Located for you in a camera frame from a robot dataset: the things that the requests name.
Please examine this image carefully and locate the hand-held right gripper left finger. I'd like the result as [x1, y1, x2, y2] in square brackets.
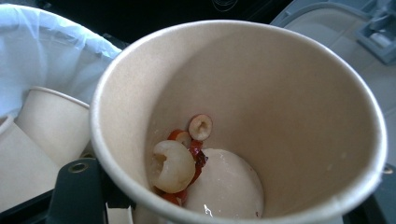
[46, 157, 107, 224]

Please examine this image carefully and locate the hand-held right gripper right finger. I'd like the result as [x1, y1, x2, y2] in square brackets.
[343, 163, 396, 224]

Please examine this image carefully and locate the clear plastic bin liner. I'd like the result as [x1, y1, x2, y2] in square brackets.
[0, 3, 123, 119]

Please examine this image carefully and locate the discarded brown paper cup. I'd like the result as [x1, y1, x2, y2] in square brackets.
[0, 114, 64, 214]
[13, 86, 92, 170]

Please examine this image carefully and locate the small red jujube piece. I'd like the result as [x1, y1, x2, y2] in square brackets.
[159, 189, 190, 207]

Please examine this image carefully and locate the peeled white longan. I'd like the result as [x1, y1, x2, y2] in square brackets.
[150, 139, 197, 194]

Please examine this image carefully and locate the red-rimmed jujube slice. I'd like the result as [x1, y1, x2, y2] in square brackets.
[167, 129, 192, 149]

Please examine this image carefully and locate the dark red jujube piece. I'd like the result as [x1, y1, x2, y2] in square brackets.
[188, 139, 209, 185]

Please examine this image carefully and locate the round jujube slice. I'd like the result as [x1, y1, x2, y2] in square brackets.
[188, 113, 214, 142]

